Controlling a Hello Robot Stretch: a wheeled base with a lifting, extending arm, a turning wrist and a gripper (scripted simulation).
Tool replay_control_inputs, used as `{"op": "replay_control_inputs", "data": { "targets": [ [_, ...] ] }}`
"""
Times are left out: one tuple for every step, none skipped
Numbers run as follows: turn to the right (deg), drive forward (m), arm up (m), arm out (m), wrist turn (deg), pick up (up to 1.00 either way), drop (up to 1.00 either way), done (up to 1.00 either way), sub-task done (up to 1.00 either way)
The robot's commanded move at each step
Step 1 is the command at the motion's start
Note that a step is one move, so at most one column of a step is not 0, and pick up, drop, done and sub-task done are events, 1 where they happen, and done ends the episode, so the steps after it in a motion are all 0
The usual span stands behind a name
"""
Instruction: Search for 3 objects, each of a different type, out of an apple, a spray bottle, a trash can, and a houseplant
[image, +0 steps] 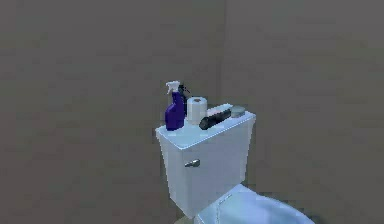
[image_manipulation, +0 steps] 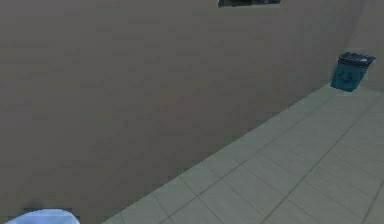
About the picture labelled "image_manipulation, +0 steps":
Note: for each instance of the blue trash can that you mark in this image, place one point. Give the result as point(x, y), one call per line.
point(346, 77)

